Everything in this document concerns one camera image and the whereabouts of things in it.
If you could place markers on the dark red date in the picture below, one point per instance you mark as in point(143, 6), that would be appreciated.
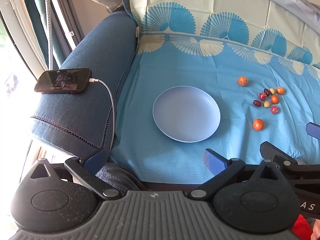
point(257, 103)
point(267, 92)

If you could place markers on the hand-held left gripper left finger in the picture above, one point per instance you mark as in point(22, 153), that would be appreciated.
point(96, 161)

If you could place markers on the blue denim sofa armrest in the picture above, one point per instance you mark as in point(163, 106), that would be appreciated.
point(95, 55)

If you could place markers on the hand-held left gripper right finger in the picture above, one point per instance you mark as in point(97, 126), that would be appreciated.
point(215, 162)

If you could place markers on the pale blue plate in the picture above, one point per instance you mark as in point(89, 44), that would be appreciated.
point(186, 113)

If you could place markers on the red garment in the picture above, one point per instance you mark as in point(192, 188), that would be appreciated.
point(302, 227)

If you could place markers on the grey fuzzy cloth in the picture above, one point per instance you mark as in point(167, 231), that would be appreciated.
point(117, 177)

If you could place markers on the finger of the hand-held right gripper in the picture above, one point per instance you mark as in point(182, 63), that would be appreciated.
point(272, 150)
point(313, 130)

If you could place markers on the white window frame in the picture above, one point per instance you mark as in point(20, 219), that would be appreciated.
point(15, 17)

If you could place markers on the blue fan-print bedsheet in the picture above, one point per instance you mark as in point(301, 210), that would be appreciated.
point(190, 62)

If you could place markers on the beige longan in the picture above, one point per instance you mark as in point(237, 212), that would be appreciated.
point(272, 90)
point(266, 104)

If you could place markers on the bare orange tangerine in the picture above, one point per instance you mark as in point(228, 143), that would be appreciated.
point(274, 99)
point(258, 124)

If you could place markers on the red round fruit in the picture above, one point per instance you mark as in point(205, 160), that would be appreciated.
point(262, 96)
point(274, 109)

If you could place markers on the dark green curtain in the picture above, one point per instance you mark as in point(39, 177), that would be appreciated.
point(37, 5)

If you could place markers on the black smartphone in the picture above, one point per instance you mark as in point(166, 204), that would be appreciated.
point(62, 81)

